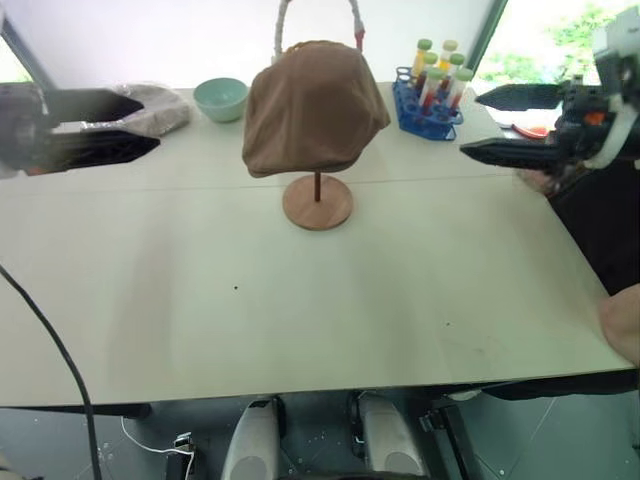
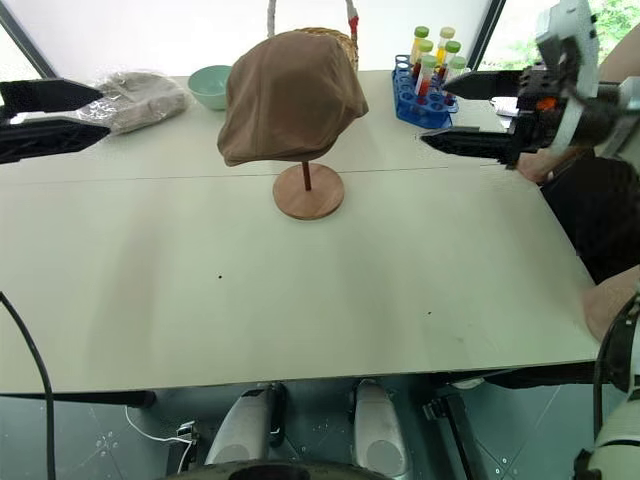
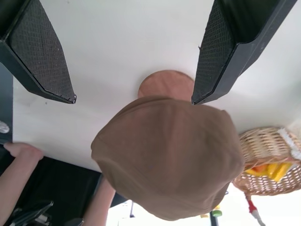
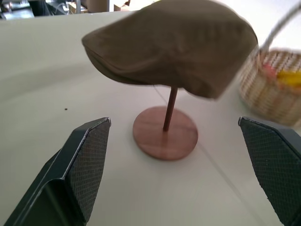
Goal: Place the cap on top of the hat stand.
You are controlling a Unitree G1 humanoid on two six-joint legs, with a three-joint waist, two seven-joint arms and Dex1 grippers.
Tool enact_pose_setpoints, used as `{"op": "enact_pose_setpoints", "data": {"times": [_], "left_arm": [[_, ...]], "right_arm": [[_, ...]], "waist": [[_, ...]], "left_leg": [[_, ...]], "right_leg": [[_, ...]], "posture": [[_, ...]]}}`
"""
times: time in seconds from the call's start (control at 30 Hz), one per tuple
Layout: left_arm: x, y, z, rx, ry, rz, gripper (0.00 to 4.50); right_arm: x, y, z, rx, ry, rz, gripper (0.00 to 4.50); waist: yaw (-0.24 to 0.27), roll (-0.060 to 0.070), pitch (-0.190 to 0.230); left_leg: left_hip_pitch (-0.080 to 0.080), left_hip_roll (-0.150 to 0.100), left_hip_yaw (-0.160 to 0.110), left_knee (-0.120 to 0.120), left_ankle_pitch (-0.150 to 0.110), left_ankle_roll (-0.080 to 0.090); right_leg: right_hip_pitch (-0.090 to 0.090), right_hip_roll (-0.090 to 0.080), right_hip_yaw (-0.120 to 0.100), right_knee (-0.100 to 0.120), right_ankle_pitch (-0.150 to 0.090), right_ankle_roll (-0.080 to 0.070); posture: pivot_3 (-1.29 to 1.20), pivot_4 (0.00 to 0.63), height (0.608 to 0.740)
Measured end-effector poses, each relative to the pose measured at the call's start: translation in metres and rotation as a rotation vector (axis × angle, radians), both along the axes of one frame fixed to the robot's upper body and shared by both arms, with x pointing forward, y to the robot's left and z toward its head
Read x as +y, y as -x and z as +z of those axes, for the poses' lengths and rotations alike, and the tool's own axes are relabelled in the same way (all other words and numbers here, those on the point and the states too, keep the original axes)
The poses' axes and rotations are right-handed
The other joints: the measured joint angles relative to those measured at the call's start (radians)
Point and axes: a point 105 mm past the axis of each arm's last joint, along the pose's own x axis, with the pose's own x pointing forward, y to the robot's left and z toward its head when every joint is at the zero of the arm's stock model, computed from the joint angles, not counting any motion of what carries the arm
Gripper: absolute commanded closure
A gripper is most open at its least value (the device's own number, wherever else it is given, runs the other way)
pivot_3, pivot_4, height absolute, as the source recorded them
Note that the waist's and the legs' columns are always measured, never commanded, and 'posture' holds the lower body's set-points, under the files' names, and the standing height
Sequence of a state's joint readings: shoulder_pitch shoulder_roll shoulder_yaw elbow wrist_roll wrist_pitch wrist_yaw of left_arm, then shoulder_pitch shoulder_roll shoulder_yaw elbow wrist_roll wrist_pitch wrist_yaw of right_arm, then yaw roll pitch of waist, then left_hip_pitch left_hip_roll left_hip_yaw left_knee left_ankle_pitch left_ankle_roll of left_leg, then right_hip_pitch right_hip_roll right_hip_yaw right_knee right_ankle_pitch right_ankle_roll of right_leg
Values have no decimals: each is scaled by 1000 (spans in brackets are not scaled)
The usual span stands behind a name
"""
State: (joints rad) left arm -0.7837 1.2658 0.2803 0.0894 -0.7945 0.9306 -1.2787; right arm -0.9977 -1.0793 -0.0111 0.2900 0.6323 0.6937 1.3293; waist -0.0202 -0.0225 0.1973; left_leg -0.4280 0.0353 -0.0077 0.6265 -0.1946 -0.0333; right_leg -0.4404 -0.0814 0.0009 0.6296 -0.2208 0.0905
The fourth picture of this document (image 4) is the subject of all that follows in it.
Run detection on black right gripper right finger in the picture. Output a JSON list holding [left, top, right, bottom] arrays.
[[238, 116, 301, 226]]

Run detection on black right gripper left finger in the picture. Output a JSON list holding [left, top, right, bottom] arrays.
[[4, 117, 112, 226]]

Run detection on brown cap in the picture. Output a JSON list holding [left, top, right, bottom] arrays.
[[81, 0, 259, 100]]

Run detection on wooden hat stand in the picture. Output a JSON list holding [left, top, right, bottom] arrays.
[[132, 86, 198, 161]]

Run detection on woven wicker basket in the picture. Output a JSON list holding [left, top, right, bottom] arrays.
[[239, 1, 301, 127]]

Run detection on yellow toy fruit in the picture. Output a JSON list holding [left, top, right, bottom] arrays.
[[277, 70, 301, 88]]

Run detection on red toy fruit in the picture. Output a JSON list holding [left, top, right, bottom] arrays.
[[262, 63, 278, 78]]

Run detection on cardboard box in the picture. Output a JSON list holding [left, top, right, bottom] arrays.
[[113, 0, 132, 12]]

